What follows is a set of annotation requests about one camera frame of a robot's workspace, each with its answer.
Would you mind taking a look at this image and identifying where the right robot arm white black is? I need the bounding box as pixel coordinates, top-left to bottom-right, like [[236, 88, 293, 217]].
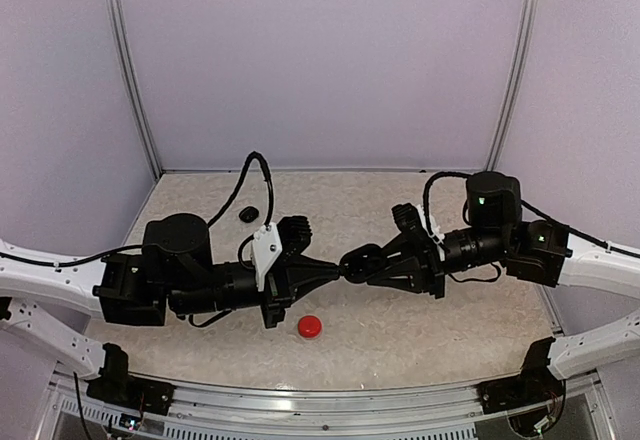
[[341, 171, 639, 299]]

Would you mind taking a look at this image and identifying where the glossy black earbud case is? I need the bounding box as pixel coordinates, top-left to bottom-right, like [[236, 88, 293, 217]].
[[238, 206, 260, 224]]

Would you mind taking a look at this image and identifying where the small black charging case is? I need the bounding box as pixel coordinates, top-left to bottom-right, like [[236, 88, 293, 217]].
[[339, 243, 384, 284]]

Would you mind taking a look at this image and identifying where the aluminium corner post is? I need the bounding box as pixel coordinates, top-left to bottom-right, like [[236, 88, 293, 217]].
[[106, 0, 164, 182], [484, 0, 539, 171]]

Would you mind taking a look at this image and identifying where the aluminium front rail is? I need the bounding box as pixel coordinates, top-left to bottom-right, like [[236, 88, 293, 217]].
[[34, 366, 616, 439]]

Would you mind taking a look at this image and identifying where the right aluminium corner post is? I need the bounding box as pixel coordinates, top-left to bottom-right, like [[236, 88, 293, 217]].
[[484, 0, 539, 171]]

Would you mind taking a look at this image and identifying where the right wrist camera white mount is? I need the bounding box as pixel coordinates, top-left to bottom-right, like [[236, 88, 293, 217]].
[[392, 203, 444, 248]]

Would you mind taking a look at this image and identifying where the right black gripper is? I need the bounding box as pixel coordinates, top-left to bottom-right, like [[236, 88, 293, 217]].
[[364, 227, 512, 300]]

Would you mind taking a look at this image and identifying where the left aluminium corner post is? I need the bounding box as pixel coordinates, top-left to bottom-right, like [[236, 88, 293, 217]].
[[106, 0, 164, 182]]

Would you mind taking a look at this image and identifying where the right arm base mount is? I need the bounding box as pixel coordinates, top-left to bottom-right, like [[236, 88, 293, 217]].
[[476, 337, 567, 439]]

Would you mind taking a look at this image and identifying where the red round charging case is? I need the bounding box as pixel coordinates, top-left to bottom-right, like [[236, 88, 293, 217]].
[[297, 315, 323, 339]]

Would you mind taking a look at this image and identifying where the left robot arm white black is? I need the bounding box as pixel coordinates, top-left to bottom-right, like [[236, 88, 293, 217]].
[[1, 152, 341, 405]]

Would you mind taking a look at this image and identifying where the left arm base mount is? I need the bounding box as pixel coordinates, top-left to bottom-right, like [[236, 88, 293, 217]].
[[86, 343, 176, 416]]

